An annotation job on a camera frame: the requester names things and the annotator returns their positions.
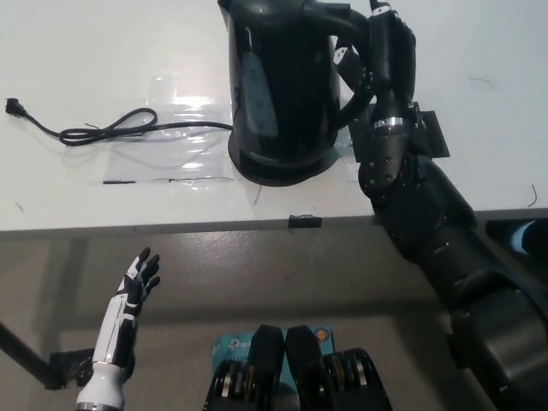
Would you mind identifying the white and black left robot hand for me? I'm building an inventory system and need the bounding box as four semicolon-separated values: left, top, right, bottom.
75;246;162;406

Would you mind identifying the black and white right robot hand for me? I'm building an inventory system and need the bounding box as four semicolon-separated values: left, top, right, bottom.
333;0;419;129

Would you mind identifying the black electric kettle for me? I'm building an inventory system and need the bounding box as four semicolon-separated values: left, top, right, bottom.
217;0;378;156

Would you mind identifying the round black kettle base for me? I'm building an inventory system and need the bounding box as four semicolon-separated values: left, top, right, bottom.
226;128;336;188

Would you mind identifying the black tape square patch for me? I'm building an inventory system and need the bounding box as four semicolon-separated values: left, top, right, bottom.
348;100;451;164

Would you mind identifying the black table leg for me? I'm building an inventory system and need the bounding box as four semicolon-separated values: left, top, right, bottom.
0;319;57;389

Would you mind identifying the teal router box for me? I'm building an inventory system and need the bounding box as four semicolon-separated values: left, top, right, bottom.
210;326;335;397

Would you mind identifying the small black tape tab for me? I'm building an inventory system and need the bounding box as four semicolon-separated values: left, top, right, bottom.
289;213;323;229

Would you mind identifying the clear plastic tape sheet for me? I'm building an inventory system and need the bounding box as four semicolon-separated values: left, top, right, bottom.
102;74;235;186

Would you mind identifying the black and blue object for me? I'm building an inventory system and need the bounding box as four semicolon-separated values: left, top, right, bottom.
485;218;548;259

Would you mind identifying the black power cord with plug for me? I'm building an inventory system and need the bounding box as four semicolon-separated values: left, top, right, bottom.
3;98;235;147

